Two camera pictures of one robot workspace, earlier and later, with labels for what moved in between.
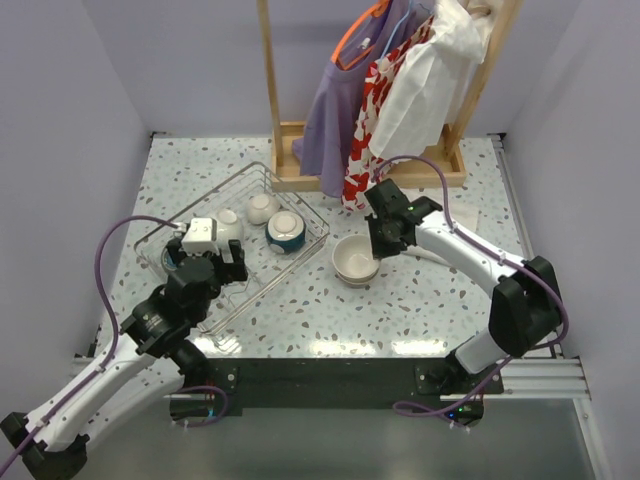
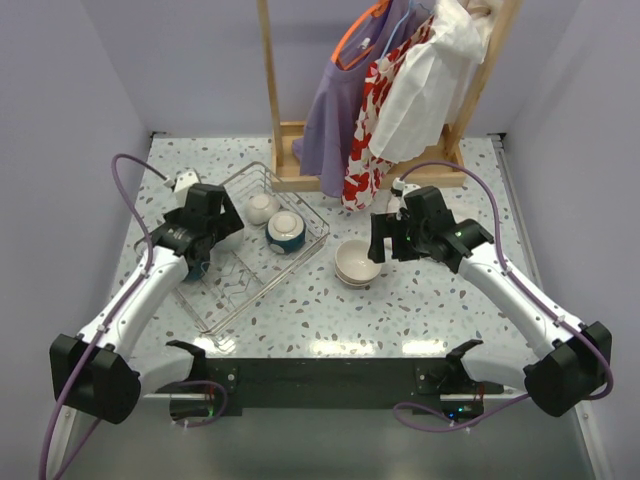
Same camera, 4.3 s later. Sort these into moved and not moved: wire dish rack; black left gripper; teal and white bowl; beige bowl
Moved: black left gripper
Not moved: beige bowl; wire dish rack; teal and white bowl
